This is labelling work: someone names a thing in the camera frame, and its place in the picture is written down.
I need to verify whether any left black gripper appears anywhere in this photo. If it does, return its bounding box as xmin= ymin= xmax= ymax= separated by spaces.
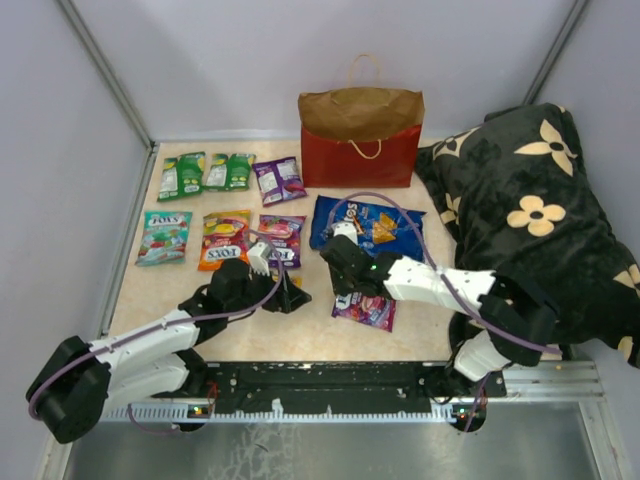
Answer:
xmin=226 ymin=262 xmax=311 ymax=315

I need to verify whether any purple candy bag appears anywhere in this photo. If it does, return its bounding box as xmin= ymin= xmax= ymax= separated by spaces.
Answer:
xmin=252 ymin=156 xmax=307 ymax=207
xmin=258 ymin=214 xmax=306 ymax=269
xmin=331 ymin=292 xmax=396 ymax=332

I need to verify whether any blue tortilla chips bag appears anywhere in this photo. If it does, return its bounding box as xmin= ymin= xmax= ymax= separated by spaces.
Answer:
xmin=309 ymin=195 xmax=424 ymax=261

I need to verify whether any orange candy bag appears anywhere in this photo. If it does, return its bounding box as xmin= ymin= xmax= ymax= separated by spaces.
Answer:
xmin=198 ymin=209 xmax=251 ymax=271

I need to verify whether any red brown paper bag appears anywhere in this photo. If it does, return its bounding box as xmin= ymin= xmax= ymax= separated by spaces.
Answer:
xmin=297 ymin=53 xmax=426 ymax=189

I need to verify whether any green yellow snack bag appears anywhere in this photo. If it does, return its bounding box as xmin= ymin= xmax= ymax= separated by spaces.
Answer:
xmin=157 ymin=151 xmax=206 ymax=202
xmin=203 ymin=153 xmax=256 ymax=192

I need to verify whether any colourful candy bag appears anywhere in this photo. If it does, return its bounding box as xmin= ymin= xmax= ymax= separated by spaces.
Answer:
xmin=135 ymin=211 xmax=192 ymax=267

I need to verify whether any black floral pillow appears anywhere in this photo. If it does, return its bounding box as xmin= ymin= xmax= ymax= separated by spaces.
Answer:
xmin=415 ymin=103 xmax=639 ymax=366

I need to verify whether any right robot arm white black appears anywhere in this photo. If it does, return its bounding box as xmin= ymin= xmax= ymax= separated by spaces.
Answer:
xmin=320 ymin=234 xmax=559 ymax=396

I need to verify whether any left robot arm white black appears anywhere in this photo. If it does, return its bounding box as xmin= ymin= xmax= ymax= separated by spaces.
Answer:
xmin=26 ymin=260 xmax=312 ymax=444

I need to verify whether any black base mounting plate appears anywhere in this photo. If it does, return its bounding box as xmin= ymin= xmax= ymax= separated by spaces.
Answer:
xmin=188 ymin=361 xmax=479 ymax=414

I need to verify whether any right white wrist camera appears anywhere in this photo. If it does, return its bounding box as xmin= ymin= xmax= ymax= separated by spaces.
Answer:
xmin=330 ymin=221 xmax=358 ymax=245

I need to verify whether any white toothed cable rail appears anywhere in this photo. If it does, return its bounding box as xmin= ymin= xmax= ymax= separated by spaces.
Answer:
xmin=131 ymin=399 xmax=457 ymax=424

